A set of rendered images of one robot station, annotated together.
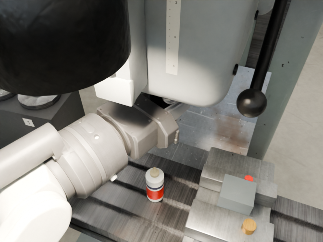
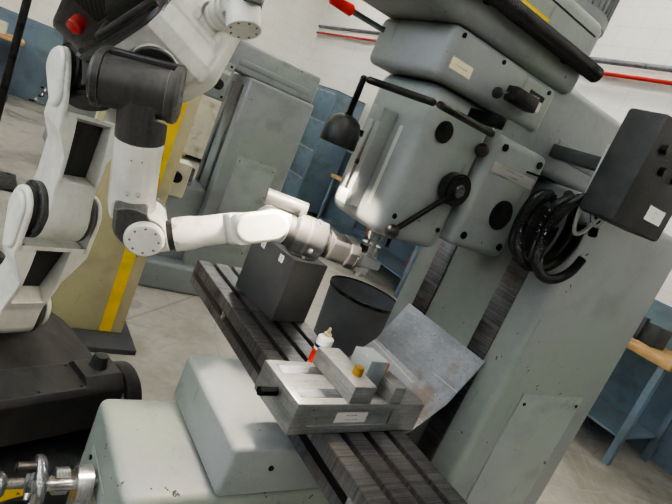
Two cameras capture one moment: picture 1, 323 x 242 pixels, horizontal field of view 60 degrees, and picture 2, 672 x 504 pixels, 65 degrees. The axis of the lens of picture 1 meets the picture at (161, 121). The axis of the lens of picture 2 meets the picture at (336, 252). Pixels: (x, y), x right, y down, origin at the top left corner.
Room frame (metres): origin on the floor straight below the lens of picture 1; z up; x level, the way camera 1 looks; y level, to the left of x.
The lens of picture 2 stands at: (-0.73, -0.55, 1.47)
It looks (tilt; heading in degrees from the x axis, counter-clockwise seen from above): 12 degrees down; 31
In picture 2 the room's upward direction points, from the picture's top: 23 degrees clockwise
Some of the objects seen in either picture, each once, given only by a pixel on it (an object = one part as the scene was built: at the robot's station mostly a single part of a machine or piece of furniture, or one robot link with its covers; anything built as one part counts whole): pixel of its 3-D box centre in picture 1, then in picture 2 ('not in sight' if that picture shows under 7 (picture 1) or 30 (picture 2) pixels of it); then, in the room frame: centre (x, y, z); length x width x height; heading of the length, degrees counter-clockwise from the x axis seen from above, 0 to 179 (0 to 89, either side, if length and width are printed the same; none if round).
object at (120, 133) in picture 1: (117, 134); (328, 245); (0.26, 0.06, 1.23); 0.13 x 0.12 x 0.10; 46
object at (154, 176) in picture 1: (155, 182); (322, 347); (0.34, 0.01, 0.98); 0.04 x 0.04 x 0.11
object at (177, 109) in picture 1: (177, 112); (367, 262); (0.30, -0.02, 1.23); 0.06 x 0.02 x 0.03; 136
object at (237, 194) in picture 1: (235, 197); (367, 366); (0.27, -0.14, 1.04); 0.06 x 0.05 x 0.06; 70
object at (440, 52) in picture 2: not in sight; (462, 76); (0.36, -0.02, 1.68); 0.34 x 0.24 x 0.10; 158
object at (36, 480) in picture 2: not in sight; (55, 484); (-0.14, 0.19, 0.63); 0.16 x 0.12 x 0.12; 158
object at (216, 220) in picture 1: (228, 229); (343, 374); (0.22, -0.12, 1.02); 0.15 x 0.06 x 0.04; 70
